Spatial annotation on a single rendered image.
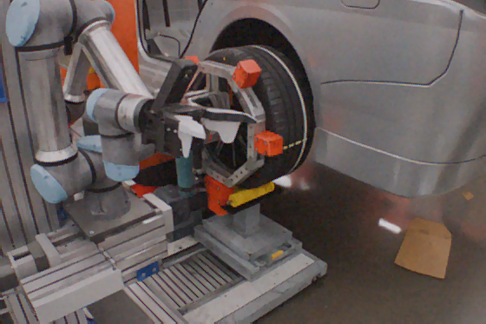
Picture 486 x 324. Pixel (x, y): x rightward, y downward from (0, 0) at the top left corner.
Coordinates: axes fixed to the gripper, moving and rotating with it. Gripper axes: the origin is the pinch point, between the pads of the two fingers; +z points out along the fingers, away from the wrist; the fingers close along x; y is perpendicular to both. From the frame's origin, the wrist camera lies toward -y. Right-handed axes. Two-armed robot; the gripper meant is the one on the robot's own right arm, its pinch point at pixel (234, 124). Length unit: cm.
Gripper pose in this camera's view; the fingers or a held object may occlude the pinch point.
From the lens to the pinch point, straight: 65.0
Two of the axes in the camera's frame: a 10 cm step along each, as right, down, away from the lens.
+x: -5.4, 1.9, -8.2
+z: 8.4, 2.1, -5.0
